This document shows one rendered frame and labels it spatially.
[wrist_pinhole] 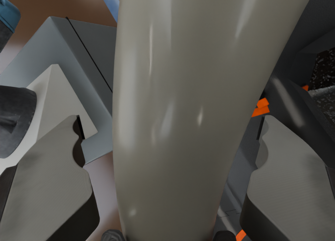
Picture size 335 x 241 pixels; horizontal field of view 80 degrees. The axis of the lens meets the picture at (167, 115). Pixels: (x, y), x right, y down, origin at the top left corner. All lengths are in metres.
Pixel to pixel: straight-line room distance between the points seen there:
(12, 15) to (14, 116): 0.22
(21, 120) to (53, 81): 0.12
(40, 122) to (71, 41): 0.24
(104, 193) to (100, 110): 1.61
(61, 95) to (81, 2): 1.21
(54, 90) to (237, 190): 1.32
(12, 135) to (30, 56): 0.26
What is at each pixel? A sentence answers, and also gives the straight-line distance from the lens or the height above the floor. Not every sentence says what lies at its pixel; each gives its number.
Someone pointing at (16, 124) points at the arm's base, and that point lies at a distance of 0.58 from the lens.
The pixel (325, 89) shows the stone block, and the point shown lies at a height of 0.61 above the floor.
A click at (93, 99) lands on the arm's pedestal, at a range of 0.59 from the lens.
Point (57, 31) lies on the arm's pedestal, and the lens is 0.65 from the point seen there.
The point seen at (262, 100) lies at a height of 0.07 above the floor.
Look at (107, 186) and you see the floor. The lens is 2.06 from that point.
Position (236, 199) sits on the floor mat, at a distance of 1.63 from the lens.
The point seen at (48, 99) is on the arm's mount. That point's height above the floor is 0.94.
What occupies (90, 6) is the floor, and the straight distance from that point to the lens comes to 1.69.
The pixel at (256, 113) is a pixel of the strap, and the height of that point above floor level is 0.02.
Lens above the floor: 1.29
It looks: 63 degrees down
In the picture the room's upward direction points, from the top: 130 degrees counter-clockwise
